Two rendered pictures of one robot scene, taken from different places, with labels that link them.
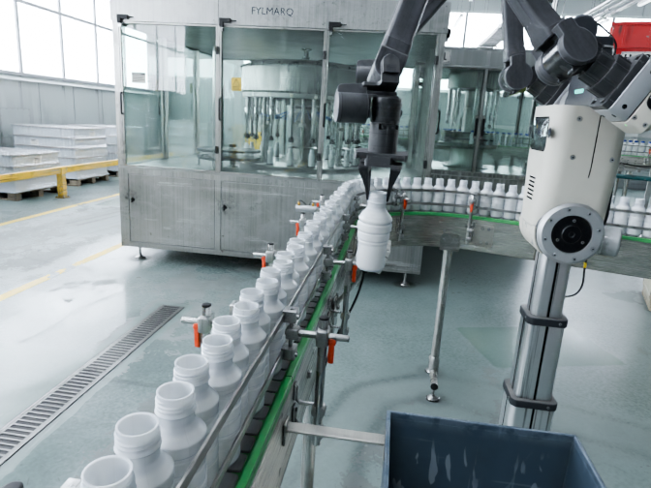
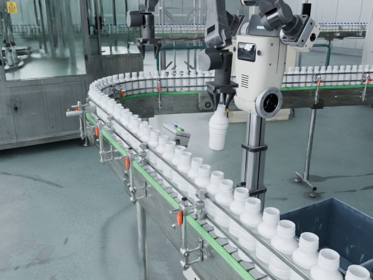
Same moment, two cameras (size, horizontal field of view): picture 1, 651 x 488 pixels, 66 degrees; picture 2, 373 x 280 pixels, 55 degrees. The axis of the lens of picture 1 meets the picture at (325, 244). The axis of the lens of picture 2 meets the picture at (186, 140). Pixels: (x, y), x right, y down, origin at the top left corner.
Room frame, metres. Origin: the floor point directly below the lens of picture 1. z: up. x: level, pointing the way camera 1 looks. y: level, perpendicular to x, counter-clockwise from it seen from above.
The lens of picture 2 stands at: (0.07, 0.72, 1.61)
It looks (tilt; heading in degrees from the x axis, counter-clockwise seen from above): 20 degrees down; 325
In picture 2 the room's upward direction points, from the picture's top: straight up
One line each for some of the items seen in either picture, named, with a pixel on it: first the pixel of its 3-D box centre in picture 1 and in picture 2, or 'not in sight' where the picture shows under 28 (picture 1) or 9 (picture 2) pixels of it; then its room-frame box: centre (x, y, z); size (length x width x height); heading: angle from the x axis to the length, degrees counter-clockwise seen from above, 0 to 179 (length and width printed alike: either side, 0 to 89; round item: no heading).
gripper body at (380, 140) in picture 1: (383, 141); (222, 77); (1.00, -0.10, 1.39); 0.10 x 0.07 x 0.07; 80
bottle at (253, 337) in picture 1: (245, 357); (240, 217); (0.67, 0.11, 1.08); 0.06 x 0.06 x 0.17
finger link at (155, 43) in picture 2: not in sight; (152, 49); (1.61, -0.18, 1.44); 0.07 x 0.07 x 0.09; 83
